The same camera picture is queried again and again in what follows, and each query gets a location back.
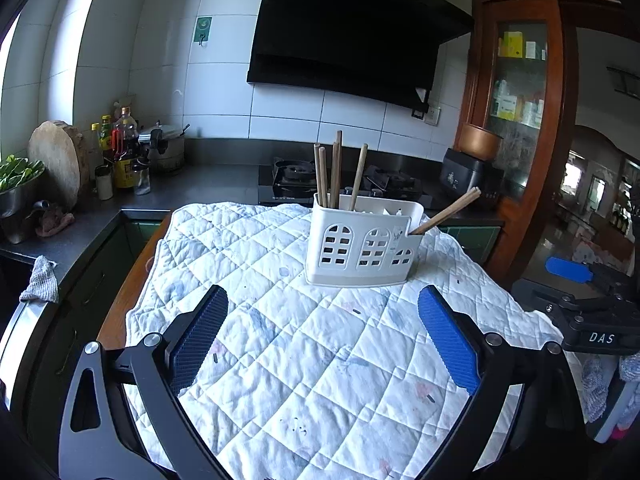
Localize grey dish rag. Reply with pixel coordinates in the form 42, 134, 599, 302
19, 255, 60, 304

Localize brown cloth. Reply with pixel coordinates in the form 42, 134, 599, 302
31, 199, 76, 237

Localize black gas stove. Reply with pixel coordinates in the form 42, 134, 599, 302
257, 156, 425, 207

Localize wooden glass door cabinet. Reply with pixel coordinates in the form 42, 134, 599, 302
451, 0, 582, 283

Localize white plastic utensil holder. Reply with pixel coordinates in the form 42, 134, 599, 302
305, 192, 425, 287

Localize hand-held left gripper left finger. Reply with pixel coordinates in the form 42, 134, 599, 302
57, 284, 237, 480

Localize large red label bottle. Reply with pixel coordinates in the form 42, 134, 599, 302
112, 106, 140, 162

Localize wall socket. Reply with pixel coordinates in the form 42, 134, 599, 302
411, 104, 442, 126

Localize metal pressure cooker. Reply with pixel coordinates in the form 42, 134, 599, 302
137, 120, 191, 175

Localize person's right hand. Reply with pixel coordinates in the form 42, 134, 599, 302
580, 354, 640, 424

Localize metal bowl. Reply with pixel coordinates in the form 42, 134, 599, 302
0, 167, 47, 245

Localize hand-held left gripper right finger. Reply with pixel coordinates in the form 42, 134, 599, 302
417, 284, 596, 480

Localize black rice cooker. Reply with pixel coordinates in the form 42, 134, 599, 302
439, 147, 506, 212

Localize yellow seasoning tin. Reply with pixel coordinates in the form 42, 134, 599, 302
113, 157, 143, 190

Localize black range hood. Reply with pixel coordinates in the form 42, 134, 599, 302
246, 0, 476, 112

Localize white shaker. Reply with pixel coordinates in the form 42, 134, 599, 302
94, 164, 114, 201

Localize copper inner pot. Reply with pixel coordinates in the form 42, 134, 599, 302
457, 122, 504, 161

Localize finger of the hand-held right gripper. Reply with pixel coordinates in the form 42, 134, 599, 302
512, 279, 568, 322
544, 256, 608, 287

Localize green bottle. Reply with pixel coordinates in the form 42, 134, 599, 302
99, 114, 114, 155

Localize green wall hook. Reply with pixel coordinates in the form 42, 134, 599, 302
193, 16, 213, 47

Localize glass jar dark lid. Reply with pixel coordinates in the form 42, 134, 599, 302
132, 157, 152, 195

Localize white quilted blanket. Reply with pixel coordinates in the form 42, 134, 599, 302
124, 201, 567, 480

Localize round wooden cutting board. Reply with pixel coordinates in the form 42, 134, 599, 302
27, 120, 87, 212

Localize green leafy vegetables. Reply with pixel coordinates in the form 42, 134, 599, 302
0, 155, 46, 192

